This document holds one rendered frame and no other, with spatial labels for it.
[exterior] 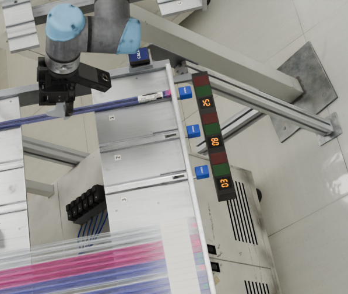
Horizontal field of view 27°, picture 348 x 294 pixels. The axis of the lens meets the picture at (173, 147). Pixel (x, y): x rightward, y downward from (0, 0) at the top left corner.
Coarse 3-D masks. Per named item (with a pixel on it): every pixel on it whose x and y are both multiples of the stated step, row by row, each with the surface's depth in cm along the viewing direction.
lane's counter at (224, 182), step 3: (222, 177) 166; (225, 177) 166; (228, 177) 166; (219, 180) 166; (222, 180) 166; (225, 180) 166; (228, 180) 166; (219, 183) 166; (222, 183) 166; (225, 183) 166; (228, 183) 166; (219, 186) 165; (222, 186) 165; (225, 186) 165; (228, 186) 165; (231, 186) 165; (219, 189) 165; (222, 189) 165
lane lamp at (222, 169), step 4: (220, 164) 168; (224, 164) 168; (228, 164) 168; (216, 168) 168; (220, 168) 168; (224, 168) 168; (228, 168) 167; (216, 172) 167; (220, 172) 167; (224, 172) 167; (228, 172) 167
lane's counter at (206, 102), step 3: (201, 99) 177; (204, 99) 177; (207, 99) 177; (210, 99) 177; (201, 102) 177; (204, 102) 177; (207, 102) 176; (210, 102) 176; (201, 105) 176; (204, 105) 176; (207, 105) 176; (210, 105) 176; (201, 108) 176
